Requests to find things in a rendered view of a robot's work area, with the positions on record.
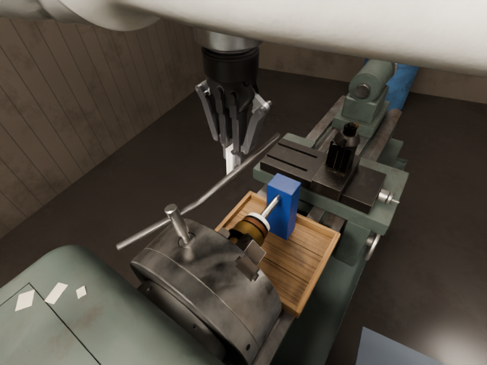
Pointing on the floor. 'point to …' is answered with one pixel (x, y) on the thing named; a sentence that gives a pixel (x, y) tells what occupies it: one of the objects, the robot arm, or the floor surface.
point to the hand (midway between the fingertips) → (234, 160)
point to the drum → (400, 85)
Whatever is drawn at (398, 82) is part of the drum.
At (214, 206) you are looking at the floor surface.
